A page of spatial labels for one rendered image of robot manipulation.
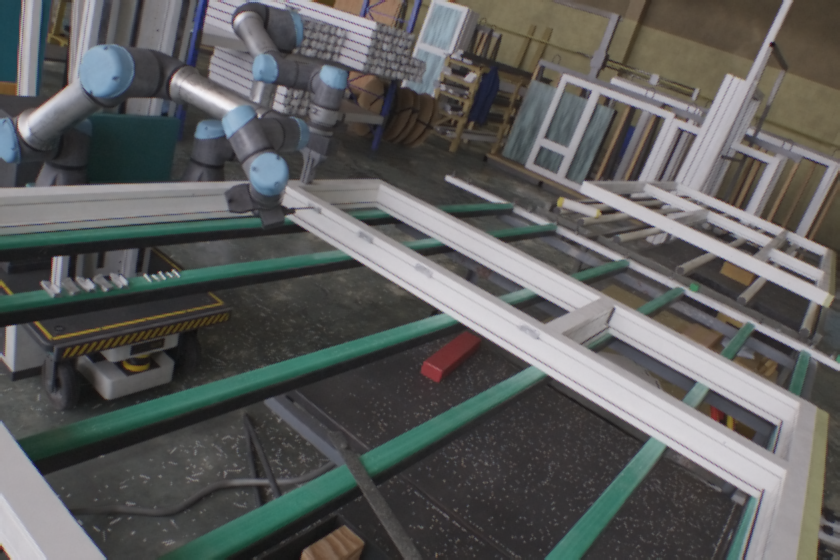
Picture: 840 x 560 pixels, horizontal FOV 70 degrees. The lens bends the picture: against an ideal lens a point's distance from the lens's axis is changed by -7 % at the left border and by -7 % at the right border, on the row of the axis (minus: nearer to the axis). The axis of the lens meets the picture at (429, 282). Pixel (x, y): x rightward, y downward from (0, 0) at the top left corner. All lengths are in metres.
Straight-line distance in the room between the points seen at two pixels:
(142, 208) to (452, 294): 0.73
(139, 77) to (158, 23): 0.69
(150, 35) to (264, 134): 0.98
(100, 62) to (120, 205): 0.32
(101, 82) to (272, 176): 0.49
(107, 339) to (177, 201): 0.68
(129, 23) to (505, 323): 1.47
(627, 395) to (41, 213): 1.23
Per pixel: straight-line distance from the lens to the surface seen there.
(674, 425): 1.34
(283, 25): 2.19
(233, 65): 6.43
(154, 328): 2.21
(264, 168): 1.28
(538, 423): 1.75
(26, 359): 2.35
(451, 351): 1.84
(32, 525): 0.69
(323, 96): 1.78
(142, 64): 1.59
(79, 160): 1.98
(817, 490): 1.34
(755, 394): 1.73
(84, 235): 1.43
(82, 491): 2.06
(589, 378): 1.36
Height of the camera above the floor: 1.44
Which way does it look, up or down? 21 degrees down
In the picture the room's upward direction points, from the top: 19 degrees clockwise
